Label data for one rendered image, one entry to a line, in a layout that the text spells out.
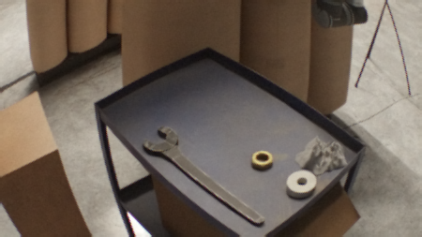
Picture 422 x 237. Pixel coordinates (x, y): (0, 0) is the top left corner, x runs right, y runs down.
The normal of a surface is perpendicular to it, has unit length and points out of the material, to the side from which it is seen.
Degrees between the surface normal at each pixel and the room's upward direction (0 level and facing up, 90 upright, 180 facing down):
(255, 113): 0
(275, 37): 90
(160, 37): 90
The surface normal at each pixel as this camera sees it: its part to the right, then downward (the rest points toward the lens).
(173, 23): 0.11, 0.60
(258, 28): -0.18, 0.59
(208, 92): 0.02, -0.80
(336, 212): 0.31, -0.52
